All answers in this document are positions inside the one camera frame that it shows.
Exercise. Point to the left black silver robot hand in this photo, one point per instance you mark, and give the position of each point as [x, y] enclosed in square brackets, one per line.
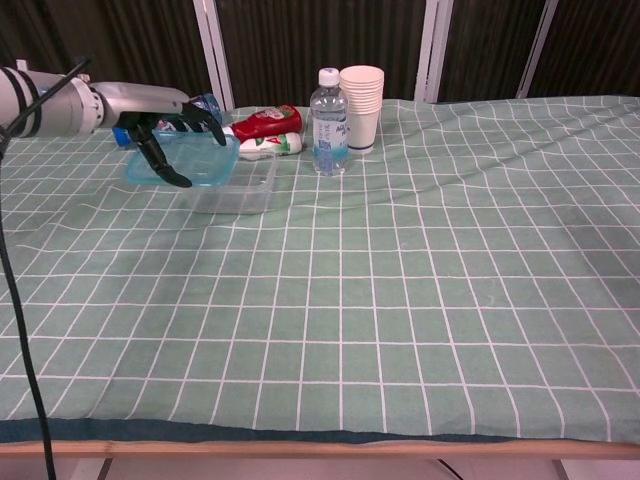
[140, 102]

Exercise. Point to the blue translucent plastic lid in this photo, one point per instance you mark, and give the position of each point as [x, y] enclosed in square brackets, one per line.
[205, 160]

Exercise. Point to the clear plastic container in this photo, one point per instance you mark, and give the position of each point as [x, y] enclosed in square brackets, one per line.
[240, 197]

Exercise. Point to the blue label drink bottle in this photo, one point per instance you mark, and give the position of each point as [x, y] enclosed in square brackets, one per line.
[207, 102]

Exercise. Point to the red ketchup squeeze bottle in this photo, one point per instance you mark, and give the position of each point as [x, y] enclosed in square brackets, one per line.
[270, 122]

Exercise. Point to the small white green bottle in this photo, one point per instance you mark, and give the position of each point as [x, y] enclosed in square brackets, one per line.
[275, 145]

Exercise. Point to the clear water bottle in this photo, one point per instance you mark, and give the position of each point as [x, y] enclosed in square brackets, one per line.
[329, 130]

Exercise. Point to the stack of white paper cups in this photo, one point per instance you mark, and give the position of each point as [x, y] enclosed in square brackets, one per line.
[362, 115]

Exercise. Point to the green checked tablecloth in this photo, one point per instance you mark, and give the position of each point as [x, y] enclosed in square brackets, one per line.
[375, 290]

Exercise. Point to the white partition post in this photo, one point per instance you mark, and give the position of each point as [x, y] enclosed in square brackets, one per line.
[537, 50]
[432, 50]
[215, 55]

